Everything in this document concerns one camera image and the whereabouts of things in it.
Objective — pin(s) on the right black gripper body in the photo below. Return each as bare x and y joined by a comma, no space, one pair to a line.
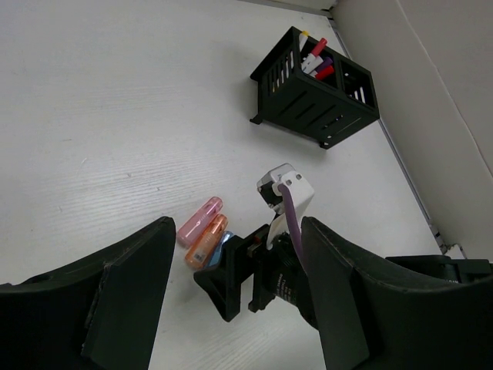
277,273

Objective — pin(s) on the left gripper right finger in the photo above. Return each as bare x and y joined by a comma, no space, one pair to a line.
375,314

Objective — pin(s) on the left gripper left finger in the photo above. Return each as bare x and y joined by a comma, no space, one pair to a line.
99,312

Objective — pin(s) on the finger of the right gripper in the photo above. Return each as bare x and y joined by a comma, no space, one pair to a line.
222,281

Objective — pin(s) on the red capped marker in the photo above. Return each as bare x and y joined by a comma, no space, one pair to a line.
323,74

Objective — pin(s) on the blue capped marker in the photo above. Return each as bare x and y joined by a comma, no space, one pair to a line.
310,63

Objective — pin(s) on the purple capped marker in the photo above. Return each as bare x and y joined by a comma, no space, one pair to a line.
326,63

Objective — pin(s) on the long red marker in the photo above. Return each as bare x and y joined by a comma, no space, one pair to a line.
318,48

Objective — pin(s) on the yellow capped marker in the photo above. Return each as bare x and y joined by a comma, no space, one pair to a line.
303,37

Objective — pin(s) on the blue highlighter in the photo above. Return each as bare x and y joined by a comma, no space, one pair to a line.
216,255

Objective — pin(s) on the orange highlighter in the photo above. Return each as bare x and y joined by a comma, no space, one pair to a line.
201,251

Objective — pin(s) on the pink highlighter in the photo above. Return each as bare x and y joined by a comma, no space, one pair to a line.
198,222

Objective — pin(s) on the black slatted pen holder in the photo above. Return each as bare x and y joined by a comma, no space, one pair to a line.
327,111

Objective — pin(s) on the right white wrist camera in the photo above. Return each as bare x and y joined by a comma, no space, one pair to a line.
288,193

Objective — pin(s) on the aluminium rail right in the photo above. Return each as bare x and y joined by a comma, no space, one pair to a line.
417,115

